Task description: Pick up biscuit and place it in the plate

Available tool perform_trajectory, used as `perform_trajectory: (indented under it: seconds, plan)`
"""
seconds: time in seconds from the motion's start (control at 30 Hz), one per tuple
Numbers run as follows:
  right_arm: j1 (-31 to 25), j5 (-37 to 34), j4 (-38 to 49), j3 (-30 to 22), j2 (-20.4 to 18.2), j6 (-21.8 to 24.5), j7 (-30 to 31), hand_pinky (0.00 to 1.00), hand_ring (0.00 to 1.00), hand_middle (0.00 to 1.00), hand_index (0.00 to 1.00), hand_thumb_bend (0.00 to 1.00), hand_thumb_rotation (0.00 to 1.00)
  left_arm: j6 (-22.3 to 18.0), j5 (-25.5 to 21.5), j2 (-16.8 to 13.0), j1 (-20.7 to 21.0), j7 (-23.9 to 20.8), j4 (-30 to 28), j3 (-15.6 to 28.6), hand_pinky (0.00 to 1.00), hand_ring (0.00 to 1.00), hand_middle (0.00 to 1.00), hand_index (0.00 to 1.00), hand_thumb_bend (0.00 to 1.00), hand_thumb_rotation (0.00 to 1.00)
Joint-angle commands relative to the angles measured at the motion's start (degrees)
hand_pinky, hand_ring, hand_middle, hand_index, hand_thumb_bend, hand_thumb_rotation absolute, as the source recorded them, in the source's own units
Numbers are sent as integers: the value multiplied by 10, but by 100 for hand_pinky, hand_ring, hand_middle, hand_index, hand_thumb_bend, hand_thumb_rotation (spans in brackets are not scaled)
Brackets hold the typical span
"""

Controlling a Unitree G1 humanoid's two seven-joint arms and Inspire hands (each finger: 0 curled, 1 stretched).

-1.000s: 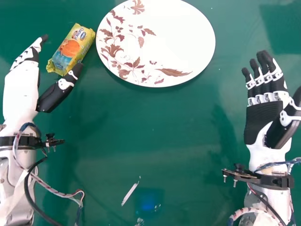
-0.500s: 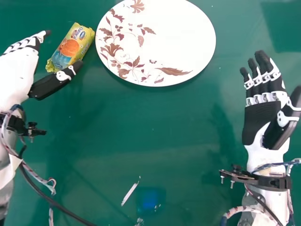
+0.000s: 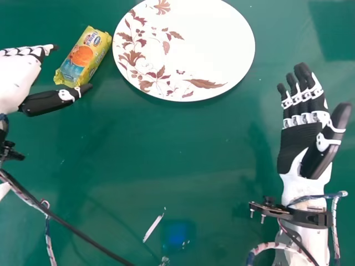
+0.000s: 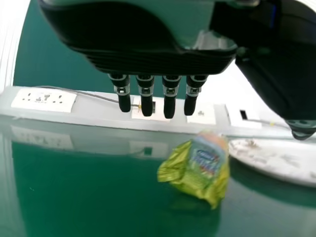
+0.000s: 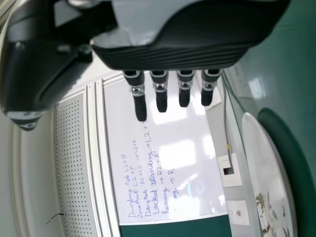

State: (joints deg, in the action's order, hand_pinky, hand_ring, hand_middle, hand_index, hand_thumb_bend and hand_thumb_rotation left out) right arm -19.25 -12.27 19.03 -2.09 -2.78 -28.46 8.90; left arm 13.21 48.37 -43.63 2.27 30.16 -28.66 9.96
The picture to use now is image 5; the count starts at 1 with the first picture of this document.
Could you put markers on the white plate brown leaf pattern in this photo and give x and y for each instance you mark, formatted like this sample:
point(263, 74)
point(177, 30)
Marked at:
point(266, 172)

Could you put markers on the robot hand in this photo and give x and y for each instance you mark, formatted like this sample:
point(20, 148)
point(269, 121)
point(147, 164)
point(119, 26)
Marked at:
point(172, 37)

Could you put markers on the perforated white panel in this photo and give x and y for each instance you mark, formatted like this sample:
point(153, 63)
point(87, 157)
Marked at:
point(71, 160)

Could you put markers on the white socket plate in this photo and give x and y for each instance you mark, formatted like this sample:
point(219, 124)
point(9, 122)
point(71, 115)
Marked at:
point(229, 177)
point(238, 209)

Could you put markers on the whiteboard with handwriting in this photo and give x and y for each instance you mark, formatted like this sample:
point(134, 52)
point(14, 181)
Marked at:
point(172, 148)

